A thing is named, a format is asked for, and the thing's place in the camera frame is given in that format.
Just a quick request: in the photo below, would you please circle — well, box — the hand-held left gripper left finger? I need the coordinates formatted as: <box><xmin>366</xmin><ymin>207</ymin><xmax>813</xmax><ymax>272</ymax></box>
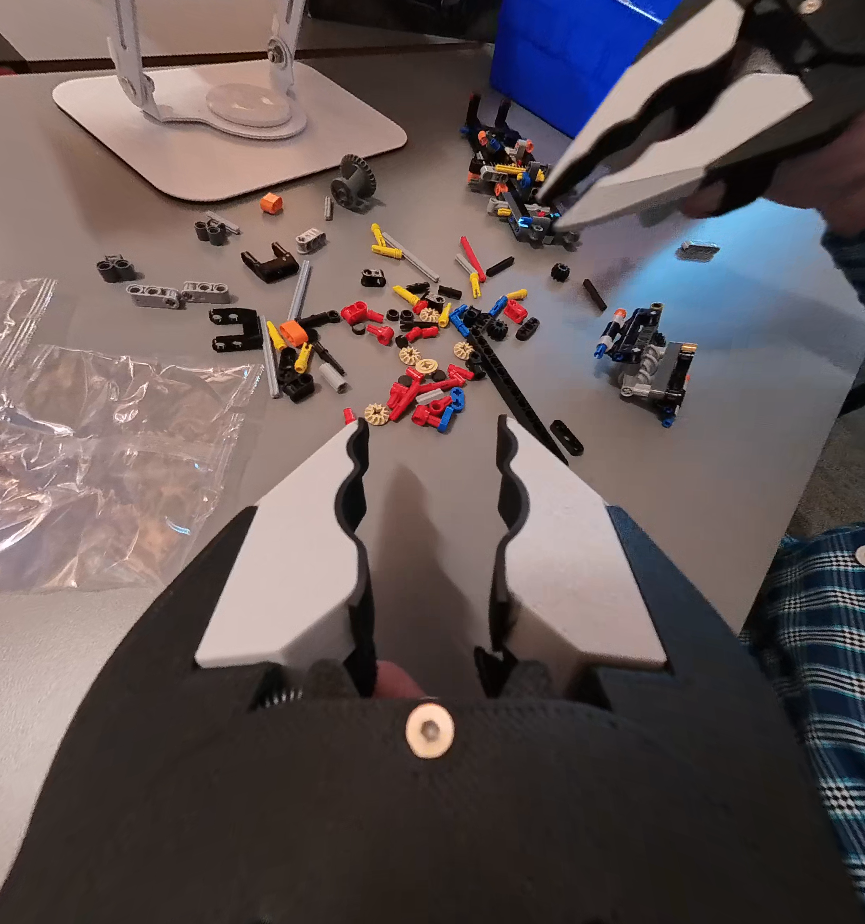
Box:
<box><xmin>194</xmin><ymin>417</ymin><xmax>378</xmax><ymax>697</ymax></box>

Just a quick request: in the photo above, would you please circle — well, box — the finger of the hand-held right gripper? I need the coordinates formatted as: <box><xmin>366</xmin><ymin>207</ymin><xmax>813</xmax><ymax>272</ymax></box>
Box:
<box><xmin>554</xmin><ymin>71</ymin><xmax>816</xmax><ymax>233</ymax></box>
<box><xmin>537</xmin><ymin>0</ymin><xmax>758</xmax><ymax>208</ymax></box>

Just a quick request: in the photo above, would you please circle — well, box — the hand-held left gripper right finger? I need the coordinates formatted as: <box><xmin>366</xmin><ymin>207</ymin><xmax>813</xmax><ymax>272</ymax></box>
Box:
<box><xmin>474</xmin><ymin>413</ymin><xmax>669</xmax><ymax>700</ymax></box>

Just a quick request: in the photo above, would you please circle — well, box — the lego chassis assembly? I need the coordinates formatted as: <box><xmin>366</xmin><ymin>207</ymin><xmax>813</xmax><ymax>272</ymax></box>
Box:
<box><xmin>460</xmin><ymin>94</ymin><xmax>583</xmax><ymax>251</ymax></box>

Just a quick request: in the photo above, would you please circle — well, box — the pile of small lego pieces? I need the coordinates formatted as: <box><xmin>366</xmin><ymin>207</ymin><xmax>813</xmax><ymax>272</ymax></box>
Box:
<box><xmin>268</xmin><ymin>220</ymin><xmax>531</xmax><ymax>434</ymax></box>

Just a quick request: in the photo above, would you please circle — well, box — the long black lego beam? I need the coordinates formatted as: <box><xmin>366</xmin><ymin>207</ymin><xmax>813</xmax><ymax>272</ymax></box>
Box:
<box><xmin>464</xmin><ymin>326</ymin><xmax>570</xmax><ymax>464</ymax></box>

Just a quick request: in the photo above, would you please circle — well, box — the long grey lego axle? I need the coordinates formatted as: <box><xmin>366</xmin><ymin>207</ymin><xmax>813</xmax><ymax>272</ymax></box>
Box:
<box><xmin>258</xmin><ymin>313</ymin><xmax>282</xmax><ymax>400</ymax></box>
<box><xmin>287</xmin><ymin>259</ymin><xmax>313</xmax><ymax>326</ymax></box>

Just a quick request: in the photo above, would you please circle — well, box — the small lego engine assembly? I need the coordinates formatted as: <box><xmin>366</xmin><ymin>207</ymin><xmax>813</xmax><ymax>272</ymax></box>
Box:
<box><xmin>594</xmin><ymin>302</ymin><xmax>698</xmax><ymax>429</ymax></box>

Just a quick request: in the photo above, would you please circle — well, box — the black forked lego piece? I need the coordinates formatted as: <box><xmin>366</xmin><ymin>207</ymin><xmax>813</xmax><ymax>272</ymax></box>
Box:
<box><xmin>241</xmin><ymin>241</ymin><xmax>297</xmax><ymax>283</ymax></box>
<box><xmin>208</xmin><ymin>306</ymin><xmax>261</xmax><ymax>355</ymax></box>

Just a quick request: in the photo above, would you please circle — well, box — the dark grey lego differential gear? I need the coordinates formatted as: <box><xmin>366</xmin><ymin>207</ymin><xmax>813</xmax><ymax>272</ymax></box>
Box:
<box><xmin>329</xmin><ymin>153</ymin><xmax>381</xmax><ymax>215</ymax></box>

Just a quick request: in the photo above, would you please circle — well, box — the person's right hand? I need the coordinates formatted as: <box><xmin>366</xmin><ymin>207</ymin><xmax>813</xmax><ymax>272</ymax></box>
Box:
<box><xmin>770</xmin><ymin>94</ymin><xmax>865</xmax><ymax>233</ymax></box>

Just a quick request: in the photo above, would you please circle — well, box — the blue box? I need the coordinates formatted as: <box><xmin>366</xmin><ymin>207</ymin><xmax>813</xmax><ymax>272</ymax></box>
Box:
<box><xmin>490</xmin><ymin>0</ymin><xmax>693</xmax><ymax>140</ymax></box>

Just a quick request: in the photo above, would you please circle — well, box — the clear plastic bag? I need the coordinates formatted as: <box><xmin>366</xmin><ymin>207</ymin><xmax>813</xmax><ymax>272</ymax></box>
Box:
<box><xmin>0</xmin><ymin>343</ymin><xmax>265</xmax><ymax>594</ymax></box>
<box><xmin>0</xmin><ymin>278</ymin><xmax>60</xmax><ymax>380</ymax></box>

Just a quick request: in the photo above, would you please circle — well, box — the person's plaid shirt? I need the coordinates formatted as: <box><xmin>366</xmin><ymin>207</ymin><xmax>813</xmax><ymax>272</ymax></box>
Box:
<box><xmin>738</xmin><ymin>518</ymin><xmax>865</xmax><ymax>924</ymax></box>

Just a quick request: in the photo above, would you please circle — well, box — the white monitor stand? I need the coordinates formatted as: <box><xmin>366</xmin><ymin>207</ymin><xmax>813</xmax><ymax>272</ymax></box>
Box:
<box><xmin>51</xmin><ymin>0</ymin><xmax>409</xmax><ymax>203</ymax></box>

